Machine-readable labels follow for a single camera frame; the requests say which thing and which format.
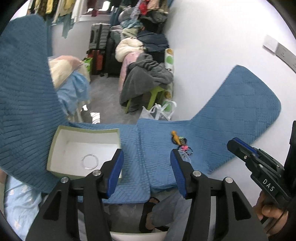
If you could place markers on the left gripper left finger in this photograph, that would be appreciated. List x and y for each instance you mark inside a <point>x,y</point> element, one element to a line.
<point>99,185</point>

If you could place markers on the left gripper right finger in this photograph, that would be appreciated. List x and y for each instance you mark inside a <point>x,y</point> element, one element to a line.
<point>194,186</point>

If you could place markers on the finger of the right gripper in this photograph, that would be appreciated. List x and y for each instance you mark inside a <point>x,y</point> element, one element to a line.
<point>246,153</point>

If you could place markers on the orange peg figure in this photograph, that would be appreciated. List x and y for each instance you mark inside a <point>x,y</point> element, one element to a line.
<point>175,138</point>

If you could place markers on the person's right hand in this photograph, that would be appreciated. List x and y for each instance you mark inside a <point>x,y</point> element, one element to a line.
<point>270,211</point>

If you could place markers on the green cardboard box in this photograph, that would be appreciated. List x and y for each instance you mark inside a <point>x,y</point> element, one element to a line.
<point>75,152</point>

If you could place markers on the blue quilted blanket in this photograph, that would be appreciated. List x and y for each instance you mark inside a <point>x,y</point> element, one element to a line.
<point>243,107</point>

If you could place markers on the black sandal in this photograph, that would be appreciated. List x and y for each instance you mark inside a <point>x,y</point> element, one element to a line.
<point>158,214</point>

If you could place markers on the white tote bag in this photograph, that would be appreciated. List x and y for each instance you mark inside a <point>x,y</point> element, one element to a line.
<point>160,112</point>

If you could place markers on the green dotted rolled mat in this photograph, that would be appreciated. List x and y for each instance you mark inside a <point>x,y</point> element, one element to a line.
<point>169,66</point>

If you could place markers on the light blue bedding pile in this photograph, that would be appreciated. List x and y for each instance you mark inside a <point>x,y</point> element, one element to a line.
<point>72,92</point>

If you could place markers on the green plastic stool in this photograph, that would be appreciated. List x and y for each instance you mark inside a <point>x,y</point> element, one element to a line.
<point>154,93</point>

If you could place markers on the grey blanket on stool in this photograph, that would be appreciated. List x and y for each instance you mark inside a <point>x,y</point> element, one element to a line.
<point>141,77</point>

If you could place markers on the red suitcase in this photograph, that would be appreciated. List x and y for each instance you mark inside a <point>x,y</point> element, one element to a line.
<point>97,61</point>

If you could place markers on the green patterned shopping bag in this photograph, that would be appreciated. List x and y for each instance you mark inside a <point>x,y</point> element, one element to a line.
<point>88,62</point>

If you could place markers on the cream duvet bundle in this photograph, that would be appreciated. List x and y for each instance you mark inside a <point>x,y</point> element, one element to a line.
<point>126,46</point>

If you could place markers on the grey striped suitcase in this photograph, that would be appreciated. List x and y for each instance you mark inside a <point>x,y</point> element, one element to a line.
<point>99,36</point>

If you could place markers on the hanging clothes rack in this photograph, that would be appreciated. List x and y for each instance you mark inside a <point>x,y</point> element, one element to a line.
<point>66,12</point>

